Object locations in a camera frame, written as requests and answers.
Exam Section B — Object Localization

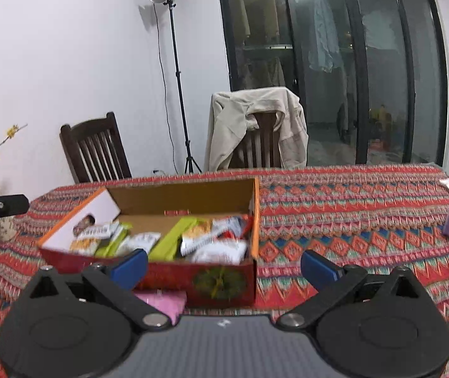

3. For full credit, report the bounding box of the pink snack packet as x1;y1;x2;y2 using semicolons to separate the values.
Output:
135;290;187;325

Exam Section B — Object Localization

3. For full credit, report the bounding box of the green snack bar packet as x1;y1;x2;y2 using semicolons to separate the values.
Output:
149;217;197;262

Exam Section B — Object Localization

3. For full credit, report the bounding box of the colourful sausage snack bag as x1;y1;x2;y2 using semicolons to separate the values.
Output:
212;215;254;240

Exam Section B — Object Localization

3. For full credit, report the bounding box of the red patterned tablecloth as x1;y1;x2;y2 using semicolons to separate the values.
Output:
0;164;449;378

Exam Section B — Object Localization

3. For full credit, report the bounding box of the dark wooden chair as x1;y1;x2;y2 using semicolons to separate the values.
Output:
60;112;132;183

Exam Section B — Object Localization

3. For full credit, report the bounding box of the orange cardboard box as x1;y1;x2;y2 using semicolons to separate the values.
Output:
37;175;260;308

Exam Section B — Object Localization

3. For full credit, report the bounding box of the chair with beige jacket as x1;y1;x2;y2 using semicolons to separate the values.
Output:
229;113;282;169

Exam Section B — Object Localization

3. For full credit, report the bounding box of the beige jacket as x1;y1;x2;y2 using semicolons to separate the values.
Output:
204;86;308;172

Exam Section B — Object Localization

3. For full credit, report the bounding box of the black framed glass door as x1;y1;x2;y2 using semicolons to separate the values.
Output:
220;0;448;166

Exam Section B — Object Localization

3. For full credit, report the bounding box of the studio light stand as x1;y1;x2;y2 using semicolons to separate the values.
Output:
149;0;202;174

